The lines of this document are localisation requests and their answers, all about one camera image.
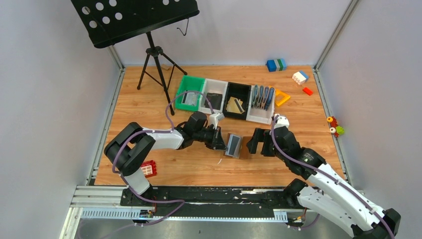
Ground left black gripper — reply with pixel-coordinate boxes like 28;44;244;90
194;125;229;151

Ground brown leather card holder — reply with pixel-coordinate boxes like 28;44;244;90
223;133;252;159

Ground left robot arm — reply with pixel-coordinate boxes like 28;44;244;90
104;111;227;206

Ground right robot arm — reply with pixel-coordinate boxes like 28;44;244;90
247;126;401;239

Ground gold cards in black bin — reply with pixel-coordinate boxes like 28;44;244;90
225;97;245;114

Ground blue card holder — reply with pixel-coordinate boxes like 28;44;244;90
251;85;275;110

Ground silver cards in green bin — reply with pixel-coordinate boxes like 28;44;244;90
181;91;200;106

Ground white bin with holders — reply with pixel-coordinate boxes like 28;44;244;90
246;85;275;124

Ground black plastic bin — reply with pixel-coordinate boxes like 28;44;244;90
222;82;251;120

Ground white plastic bin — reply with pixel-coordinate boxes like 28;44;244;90
198;78;228;115

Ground green plastic bin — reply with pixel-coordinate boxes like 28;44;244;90
175;75;205;112

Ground small red toy brick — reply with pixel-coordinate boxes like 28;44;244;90
303;87;314;96

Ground red white toy brick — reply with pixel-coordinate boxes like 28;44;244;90
140;160;157;178

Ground blue green block stack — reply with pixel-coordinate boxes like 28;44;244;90
266;58;288;72

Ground white blue toy block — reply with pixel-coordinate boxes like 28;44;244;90
292;71;309;85

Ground red green toy car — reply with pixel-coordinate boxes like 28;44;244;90
326;116;345;137

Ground black music stand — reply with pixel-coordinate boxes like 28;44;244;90
71;0;200;100

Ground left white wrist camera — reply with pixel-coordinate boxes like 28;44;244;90
209;113;225;129

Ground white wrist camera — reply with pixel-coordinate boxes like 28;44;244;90
273;114;290;129
209;113;225;129

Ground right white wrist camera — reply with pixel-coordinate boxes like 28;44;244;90
273;114;290;129

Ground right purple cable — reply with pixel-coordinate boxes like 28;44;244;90
270;115;396;239

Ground purple cable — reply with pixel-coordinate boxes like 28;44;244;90
111;91;218;238
270;115;396;239

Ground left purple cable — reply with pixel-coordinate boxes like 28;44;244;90
111;91;218;238

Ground yellow plastic frame block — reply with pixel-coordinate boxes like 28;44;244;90
269;86;291;107

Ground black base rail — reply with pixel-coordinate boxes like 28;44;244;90
115;186;309;222

